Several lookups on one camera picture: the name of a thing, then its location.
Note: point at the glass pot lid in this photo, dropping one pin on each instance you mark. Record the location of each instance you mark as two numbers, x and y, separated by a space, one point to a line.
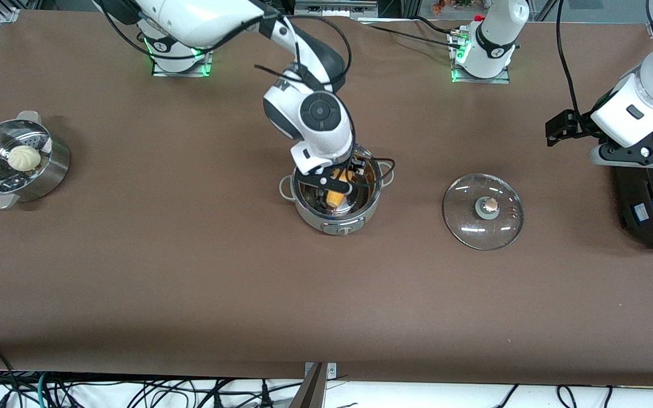
474 226

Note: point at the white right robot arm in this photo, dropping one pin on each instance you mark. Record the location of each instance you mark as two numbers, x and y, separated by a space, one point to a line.
315 113

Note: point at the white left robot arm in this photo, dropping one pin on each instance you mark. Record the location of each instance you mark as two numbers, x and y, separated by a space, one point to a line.
494 34

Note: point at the grey electric cooking pot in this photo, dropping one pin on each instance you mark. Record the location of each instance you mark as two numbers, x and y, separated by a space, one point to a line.
338 224

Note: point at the silver steamer pot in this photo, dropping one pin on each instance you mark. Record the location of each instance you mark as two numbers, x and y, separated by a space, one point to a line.
49 170

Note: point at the black round appliance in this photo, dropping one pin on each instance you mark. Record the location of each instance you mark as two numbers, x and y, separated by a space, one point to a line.
649 209

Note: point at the brown table cover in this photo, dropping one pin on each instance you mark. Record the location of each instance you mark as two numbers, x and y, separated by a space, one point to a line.
326 294

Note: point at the grey background box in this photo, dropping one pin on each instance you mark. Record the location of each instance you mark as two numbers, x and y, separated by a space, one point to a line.
335 7

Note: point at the white steamed bun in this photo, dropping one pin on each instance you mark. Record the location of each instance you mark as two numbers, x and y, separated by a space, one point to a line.
24 158

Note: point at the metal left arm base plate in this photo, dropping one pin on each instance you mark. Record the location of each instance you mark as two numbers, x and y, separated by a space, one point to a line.
505 78

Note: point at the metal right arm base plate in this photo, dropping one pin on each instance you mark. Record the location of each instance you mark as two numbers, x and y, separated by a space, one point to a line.
207 68

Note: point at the small metal table bracket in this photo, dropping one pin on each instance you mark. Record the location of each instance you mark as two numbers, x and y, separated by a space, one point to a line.
332 369

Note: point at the dark camera mounting post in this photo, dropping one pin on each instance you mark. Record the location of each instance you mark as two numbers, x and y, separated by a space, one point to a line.
309 391

